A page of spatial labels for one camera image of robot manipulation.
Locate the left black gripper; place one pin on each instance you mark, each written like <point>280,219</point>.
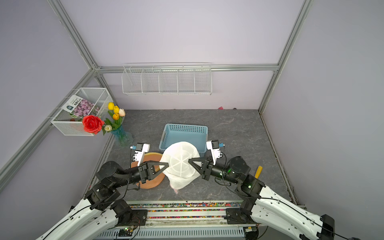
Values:
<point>145,170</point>

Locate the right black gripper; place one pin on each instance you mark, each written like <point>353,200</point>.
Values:
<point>206,170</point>

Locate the white mesh laundry bag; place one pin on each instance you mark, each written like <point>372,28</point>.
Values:
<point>180,172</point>

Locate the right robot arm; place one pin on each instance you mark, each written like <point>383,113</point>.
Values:
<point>262,205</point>

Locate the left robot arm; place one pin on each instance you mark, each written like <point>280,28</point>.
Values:
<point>103,208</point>

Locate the light blue plastic basket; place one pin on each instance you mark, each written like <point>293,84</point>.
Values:
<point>193,134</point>

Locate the tulip bouquet in vase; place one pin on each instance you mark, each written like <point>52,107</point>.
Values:
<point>114,125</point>

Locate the red artificial rose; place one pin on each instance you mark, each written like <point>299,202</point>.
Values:
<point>92,124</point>

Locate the purple flower packet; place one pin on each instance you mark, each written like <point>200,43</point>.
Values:
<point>78,107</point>

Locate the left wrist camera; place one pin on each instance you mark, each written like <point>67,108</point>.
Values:
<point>140,150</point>

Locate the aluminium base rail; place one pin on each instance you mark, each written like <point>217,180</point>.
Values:
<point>182,220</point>

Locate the long white wire shelf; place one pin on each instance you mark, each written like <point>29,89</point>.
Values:
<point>167,79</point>

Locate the white wire corner basket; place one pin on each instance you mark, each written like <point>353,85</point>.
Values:
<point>69,126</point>

